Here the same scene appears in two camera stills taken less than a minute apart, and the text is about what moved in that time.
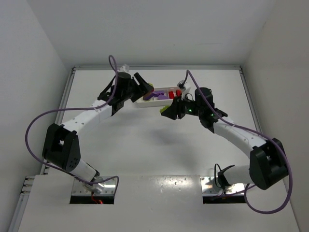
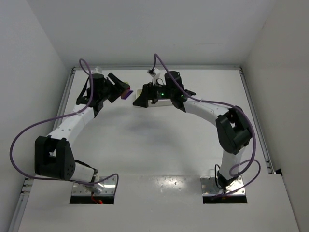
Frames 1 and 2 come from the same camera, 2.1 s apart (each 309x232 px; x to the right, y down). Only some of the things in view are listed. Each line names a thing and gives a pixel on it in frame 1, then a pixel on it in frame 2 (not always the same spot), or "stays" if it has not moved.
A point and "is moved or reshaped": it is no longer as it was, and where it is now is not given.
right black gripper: [178, 108] → [148, 92]
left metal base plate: [79, 188] stays
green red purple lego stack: [147, 96] is moved or reshaped
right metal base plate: [209, 187] stays
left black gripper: [136, 87] → [116, 86]
